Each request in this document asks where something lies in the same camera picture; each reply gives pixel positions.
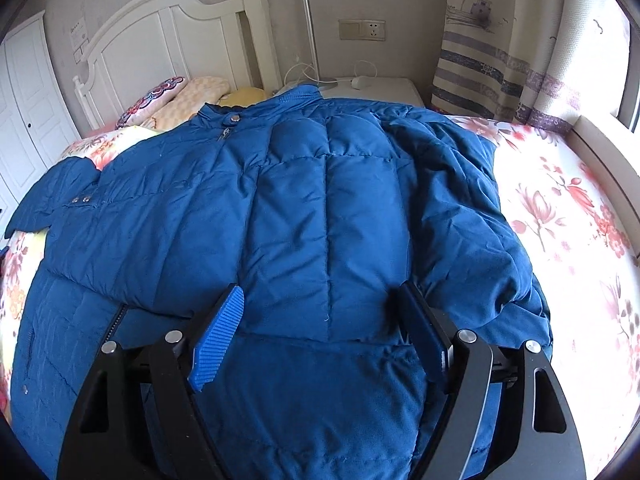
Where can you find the white charger with cable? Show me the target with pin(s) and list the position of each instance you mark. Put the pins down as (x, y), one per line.
(306, 73)

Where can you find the dark framed window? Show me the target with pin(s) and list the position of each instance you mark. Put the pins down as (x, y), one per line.
(628, 114)

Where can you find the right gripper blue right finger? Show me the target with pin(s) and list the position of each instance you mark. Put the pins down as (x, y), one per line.
(420, 325)

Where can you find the white wardrobe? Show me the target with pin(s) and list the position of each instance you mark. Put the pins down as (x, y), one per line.
(36, 126)

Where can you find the beige dotted pillow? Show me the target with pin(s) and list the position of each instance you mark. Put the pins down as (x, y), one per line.
(197, 92)

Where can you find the silver pole desk lamp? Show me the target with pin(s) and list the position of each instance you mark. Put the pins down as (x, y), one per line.
(312, 30)

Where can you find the blue quilted puffer jacket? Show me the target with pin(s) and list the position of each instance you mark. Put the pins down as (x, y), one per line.
(319, 209)

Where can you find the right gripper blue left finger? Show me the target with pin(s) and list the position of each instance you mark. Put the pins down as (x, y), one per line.
(211, 340)

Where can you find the wall power socket plate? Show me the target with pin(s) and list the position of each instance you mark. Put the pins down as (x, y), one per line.
(360, 29)

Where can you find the yellow pillow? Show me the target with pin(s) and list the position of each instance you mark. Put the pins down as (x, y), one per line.
(243, 97)

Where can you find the wall paper notice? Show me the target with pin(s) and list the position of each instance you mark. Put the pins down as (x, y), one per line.
(79, 39)

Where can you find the patterned window curtain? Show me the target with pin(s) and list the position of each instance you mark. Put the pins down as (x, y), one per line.
(542, 63)

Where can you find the white wooden headboard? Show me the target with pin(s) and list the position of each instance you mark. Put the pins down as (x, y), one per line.
(148, 41)

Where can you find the colourful patterned pillow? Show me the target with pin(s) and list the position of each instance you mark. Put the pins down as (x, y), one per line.
(151, 102)

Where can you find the white bedside table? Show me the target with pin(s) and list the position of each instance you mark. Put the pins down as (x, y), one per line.
(385, 89)

